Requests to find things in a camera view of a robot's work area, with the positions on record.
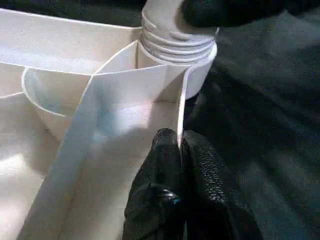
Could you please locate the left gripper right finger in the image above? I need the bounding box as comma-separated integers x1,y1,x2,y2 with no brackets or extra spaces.
181,130,264,240

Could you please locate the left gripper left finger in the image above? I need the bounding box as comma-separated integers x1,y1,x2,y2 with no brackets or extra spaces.
122,127,185,240

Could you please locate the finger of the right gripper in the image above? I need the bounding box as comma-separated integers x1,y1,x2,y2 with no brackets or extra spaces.
180,0,320,29

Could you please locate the white plastic table leg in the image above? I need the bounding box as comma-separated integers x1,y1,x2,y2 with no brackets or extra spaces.
141,0,219,64

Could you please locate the white plastic table top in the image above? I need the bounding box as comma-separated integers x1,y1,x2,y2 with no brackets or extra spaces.
0,7,218,240

